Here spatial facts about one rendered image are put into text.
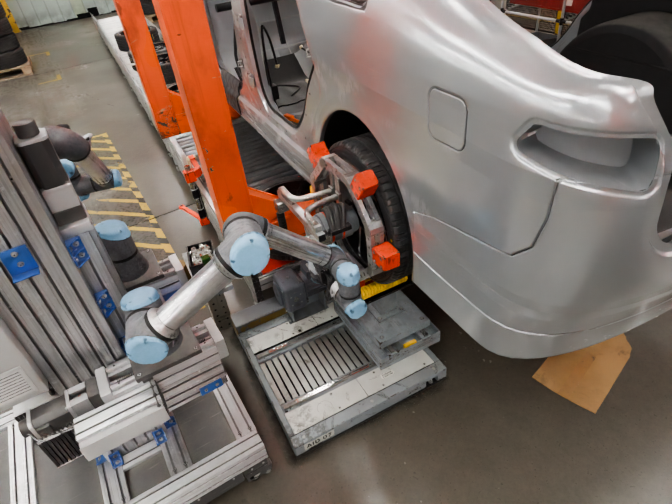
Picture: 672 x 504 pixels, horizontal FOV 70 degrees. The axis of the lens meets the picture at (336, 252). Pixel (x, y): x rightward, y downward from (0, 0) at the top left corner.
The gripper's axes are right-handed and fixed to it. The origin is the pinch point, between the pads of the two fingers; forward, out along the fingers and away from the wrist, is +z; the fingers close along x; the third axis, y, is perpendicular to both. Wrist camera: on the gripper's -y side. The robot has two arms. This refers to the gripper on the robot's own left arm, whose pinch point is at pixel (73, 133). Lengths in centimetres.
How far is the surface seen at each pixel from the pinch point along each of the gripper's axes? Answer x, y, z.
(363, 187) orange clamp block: 109, -4, -86
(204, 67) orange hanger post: 60, -33, -28
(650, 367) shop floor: 250, 91, -127
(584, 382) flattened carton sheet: 215, 95, -124
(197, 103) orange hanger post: 55, -20, -29
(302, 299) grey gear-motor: 95, 82, -45
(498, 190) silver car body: 125, -28, -139
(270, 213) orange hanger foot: 84, 40, -23
